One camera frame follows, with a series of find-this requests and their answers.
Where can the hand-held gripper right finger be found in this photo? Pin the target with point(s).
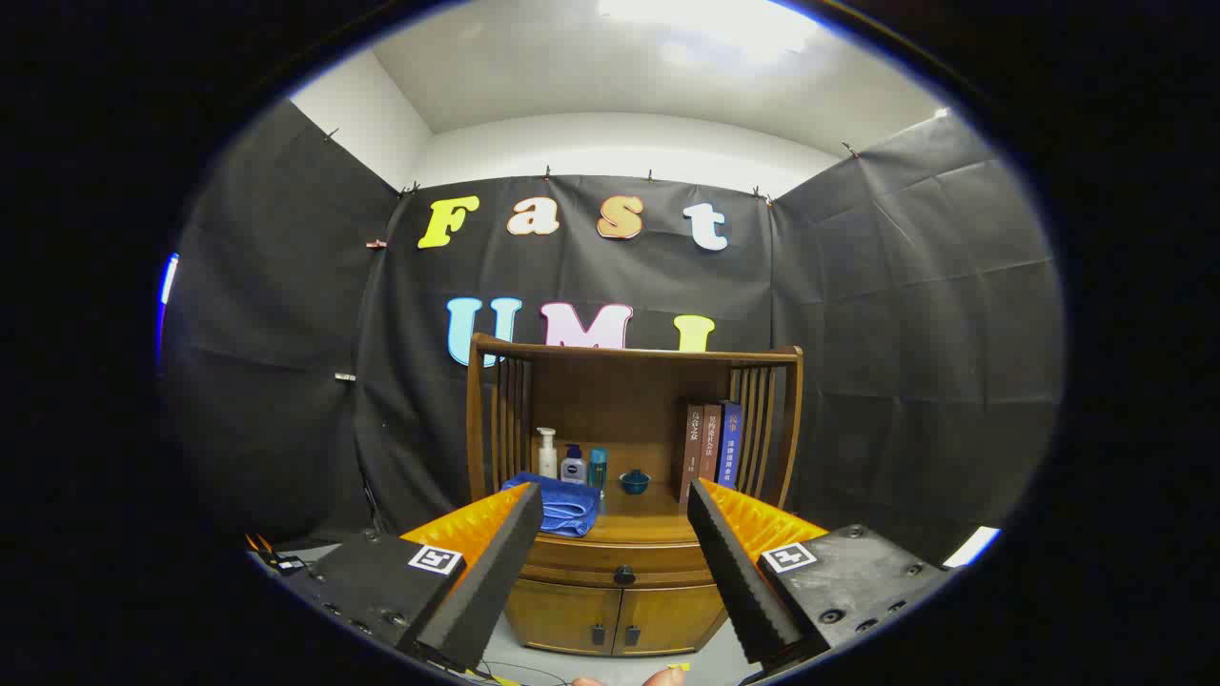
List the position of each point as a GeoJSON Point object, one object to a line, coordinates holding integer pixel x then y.
{"type": "Point", "coordinates": [734, 572]}

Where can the brown wooden drawer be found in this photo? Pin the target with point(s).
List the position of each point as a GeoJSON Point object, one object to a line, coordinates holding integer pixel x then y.
{"type": "Point", "coordinates": [591, 562]}

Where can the black backdrop cloth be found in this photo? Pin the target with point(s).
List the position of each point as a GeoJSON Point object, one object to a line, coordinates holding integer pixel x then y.
{"type": "Point", "coordinates": [905, 333]}

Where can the black drawer knob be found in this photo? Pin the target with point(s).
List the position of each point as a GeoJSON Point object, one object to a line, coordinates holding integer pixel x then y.
{"type": "Point", "coordinates": [624, 575]}

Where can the reddish brown book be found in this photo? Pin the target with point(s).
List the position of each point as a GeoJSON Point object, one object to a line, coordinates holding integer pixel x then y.
{"type": "Point", "coordinates": [711, 443]}

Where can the dark brown book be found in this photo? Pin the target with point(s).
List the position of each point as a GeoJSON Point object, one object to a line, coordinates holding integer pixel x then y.
{"type": "Point", "coordinates": [692, 448]}

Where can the blue lidded teacup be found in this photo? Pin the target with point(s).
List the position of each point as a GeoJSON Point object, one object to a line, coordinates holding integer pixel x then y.
{"type": "Point", "coordinates": [635, 482]}

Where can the white blue-capped lotion bottle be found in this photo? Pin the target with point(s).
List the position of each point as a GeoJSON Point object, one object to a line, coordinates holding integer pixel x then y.
{"type": "Point", "coordinates": [573, 469]}

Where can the folded blue towel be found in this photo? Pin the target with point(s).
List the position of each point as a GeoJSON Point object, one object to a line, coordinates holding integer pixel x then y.
{"type": "Point", "coordinates": [572, 507]}

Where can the teal transparent bottle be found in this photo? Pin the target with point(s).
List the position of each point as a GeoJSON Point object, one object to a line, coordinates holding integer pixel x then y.
{"type": "Point", "coordinates": [598, 467]}

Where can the wooden countertop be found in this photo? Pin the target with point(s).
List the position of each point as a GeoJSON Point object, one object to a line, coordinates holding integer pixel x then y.
{"type": "Point", "coordinates": [658, 524]}

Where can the wooden cabinet door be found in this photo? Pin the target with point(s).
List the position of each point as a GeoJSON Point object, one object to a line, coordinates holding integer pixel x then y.
{"type": "Point", "coordinates": [562, 615]}
{"type": "Point", "coordinates": [667, 617]}

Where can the brown wooden cabinet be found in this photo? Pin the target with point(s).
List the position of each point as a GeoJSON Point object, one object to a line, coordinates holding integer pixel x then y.
{"type": "Point", "coordinates": [610, 400]}

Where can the white pump bottle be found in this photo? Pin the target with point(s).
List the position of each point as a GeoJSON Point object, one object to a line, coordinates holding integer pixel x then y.
{"type": "Point", "coordinates": [547, 457]}

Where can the blue book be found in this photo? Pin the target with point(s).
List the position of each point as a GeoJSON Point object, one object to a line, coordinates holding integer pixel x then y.
{"type": "Point", "coordinates": [730, 443]}

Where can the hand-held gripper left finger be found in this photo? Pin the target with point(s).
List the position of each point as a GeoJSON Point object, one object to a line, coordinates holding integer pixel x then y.
{"type": "Point", "coordinates": [491, 581]}

